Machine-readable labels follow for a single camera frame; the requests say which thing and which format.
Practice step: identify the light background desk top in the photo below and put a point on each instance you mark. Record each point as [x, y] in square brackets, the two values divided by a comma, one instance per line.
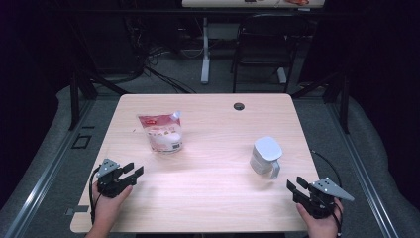
[231, 3]

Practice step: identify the white desk leg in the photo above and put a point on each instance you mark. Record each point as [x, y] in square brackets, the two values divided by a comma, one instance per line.
[205, 56]

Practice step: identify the grey tape piece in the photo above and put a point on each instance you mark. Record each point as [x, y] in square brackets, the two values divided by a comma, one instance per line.
[77, 210]

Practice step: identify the black metal stand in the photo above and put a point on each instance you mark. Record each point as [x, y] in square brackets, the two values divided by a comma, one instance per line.
[345, 105]
[74, 102]

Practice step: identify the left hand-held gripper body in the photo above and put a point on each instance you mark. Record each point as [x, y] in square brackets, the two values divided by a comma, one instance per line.
[110, 185]

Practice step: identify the person's right hand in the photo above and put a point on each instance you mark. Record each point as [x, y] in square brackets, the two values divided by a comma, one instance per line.
[322, 228]

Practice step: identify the black table grommet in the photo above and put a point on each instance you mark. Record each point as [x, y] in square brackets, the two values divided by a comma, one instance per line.
[238, 106]

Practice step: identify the white desk foot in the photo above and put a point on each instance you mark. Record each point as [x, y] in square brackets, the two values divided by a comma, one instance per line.
[281, 76]

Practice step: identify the person's left hand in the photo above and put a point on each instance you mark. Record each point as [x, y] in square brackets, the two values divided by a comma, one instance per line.
[107, 210]

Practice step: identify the clear canister with white lid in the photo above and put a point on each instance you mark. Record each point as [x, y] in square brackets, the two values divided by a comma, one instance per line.
[265, 153]

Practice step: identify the aluminium floor rail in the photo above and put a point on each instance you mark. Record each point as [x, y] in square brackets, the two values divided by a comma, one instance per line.
[43, 181]
[366, 178]

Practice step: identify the red and white spouted pouch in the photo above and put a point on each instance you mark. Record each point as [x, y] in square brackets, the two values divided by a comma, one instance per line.
[163, 134]

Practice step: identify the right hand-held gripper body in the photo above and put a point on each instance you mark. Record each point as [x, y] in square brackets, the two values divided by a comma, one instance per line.
[317, 201]

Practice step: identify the black folding chair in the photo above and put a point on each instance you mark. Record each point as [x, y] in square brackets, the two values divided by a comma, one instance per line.
[267, 43]

